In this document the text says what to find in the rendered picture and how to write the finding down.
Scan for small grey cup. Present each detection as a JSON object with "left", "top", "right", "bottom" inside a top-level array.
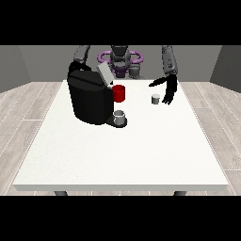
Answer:
[{"left": 113, "top": 109, "right": 126, "bottom": 125}]

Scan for black coffee machine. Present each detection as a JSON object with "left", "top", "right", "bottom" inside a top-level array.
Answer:
[{"left": 67, "top": 69, "right": 128, "bottom": 129}]

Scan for pale grey machine lid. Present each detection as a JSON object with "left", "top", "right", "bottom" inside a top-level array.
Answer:
[{"left": 96, "top": 61, "right": 115, "bottom": 86}]

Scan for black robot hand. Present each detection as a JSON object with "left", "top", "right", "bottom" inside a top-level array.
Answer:
[
  {"left": 148, "top": 73, "right": 179, "bottom": 105},
  {"left": 68, "top": 60, "right": 92, "bottom": 73}
]

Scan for small grey coffee pod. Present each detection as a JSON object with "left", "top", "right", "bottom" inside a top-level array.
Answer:
[{"left": 151, "top": 93, "right": 161, "bottom": 105}]

